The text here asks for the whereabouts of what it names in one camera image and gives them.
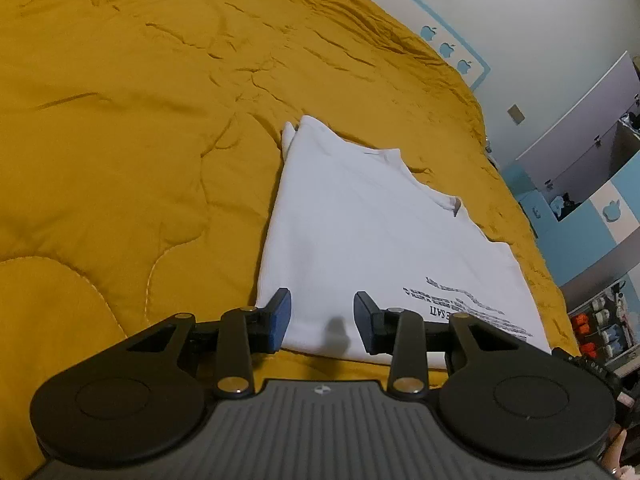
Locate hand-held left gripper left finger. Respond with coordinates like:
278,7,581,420
117,287,293,399

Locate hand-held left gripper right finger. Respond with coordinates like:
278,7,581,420
352,290,551,399

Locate white t-shirt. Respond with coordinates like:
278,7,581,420
255,115,551,361

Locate person's right hand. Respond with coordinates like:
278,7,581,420
597,426,640,480

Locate open storage rack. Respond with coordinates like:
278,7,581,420
567,280,640,377

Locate blue white wardrobe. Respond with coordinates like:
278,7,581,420
550,152,640,287

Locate blue drawer cabinet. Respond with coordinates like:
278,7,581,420
517,190,558,246

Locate white wardrobe door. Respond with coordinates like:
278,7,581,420
515,50,640,211

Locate yellow quilt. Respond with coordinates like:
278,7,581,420
0,0,581,476

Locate white blue-trimmed headboard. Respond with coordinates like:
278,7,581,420
300,0,492,92

